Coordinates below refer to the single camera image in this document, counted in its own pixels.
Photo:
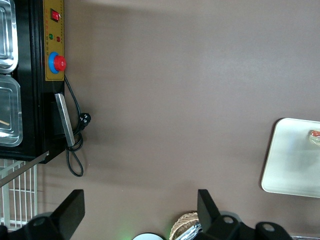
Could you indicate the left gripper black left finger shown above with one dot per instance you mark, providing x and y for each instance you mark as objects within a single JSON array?
[{"x": 71, "y": 210}]

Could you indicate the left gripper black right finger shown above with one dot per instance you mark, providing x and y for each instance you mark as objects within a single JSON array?
[{"x": 207, "y": 212}]

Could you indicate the triangular plastic-wrapped sandwich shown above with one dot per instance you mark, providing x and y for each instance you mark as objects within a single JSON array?
[{"x": 315, "y": 136}]

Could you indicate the cream plastic serving tray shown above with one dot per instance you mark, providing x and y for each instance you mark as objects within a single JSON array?
[{"x": 287, "y": 160}]

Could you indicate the black tray sealing machine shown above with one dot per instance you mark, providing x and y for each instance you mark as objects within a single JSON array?
[{"x": 27, "y": 100}]

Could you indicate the stainless steel food tray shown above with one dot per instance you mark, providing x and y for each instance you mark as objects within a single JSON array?
[
  {"x": 10, "y": 37},
  {"x": 15, "y": 100}
]

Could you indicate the aluminium foil container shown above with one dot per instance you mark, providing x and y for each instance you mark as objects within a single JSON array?
[{"x": 192, "y": 231}]

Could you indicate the light wicker basket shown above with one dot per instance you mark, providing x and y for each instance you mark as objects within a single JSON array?
[{"x": 180, "y": 225}]

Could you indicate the grey metal lever strip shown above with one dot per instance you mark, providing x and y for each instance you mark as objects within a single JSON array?
[{"x": 25, "y": 168}]

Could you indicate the small wooden stick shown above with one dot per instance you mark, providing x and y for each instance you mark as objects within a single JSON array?
[{"x": 5, "y": 122}]

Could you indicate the red emergency stop button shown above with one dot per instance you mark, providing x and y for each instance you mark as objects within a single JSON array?
[{"x": 59, "y": 63}]

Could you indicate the red rocker power switch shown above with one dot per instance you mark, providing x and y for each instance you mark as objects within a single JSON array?
[{"x": 55, "y": 15}]

